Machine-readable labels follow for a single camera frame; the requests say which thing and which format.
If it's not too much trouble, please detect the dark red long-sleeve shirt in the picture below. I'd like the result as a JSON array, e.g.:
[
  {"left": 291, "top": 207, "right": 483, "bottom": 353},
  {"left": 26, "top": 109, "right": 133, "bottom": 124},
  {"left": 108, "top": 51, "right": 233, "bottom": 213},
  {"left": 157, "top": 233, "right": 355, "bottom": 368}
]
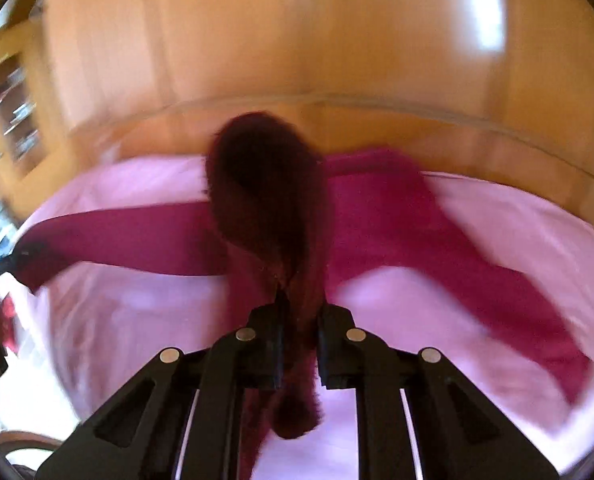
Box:
[{"left": 14, "top": 112, "right": 591, "bottom": 479}]

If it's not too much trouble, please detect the wooden panelled headboard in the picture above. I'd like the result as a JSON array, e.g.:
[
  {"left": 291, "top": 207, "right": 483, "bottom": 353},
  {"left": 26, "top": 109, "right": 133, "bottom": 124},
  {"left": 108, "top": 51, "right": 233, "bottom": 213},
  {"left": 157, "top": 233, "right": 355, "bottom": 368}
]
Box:
[{"left": 44, "top": 0, "right": 594, "bottom": 227}]

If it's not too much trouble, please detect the pink quilted bedspread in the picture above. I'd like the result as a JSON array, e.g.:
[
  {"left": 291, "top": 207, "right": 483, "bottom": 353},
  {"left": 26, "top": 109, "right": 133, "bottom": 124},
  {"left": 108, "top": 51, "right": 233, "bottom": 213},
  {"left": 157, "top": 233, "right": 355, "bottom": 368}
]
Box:
[{"left": 0, "top": 154, "right": 594, "bottom": 480}]

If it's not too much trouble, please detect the wooden shelf cabinet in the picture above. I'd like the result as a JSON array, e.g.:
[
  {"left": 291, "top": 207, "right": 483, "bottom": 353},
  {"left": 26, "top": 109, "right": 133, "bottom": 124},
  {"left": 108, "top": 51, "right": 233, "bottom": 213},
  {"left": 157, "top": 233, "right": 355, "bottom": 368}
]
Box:
[{"left": 0, "top": 20, "right": 78, "bottom": 222}]

